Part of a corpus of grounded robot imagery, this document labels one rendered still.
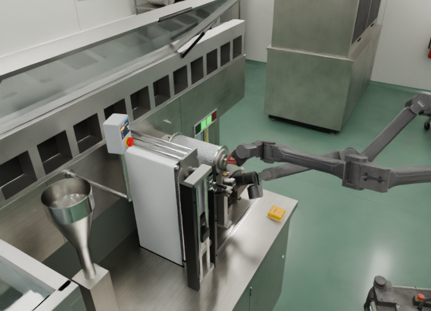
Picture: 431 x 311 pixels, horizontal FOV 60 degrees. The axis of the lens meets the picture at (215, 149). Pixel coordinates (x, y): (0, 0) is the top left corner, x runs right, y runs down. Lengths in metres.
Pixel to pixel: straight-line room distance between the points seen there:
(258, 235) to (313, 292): 1.07
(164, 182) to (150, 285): 0.47
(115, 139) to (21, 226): 0.49
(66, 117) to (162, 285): 0.79
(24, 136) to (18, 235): 0.34
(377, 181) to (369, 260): 1.91
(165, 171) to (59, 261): 0.55
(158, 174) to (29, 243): 0.50
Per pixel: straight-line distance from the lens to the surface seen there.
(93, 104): 1.47
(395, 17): 5.89
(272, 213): 1.93
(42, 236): 1.51
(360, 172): 1.28
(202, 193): 1.41
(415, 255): 3.31
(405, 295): 2.68
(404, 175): 1.31
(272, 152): 1.50
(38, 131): 1.34
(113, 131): 1.10
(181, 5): 1.15
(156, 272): 1.72
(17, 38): 4.07
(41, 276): 0.86
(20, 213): 1.40
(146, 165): 1.46
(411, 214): 3.66
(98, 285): 1.40
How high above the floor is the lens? 2.21
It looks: 32 degrees down
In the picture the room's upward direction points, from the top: 1 degrees counter-clockwise
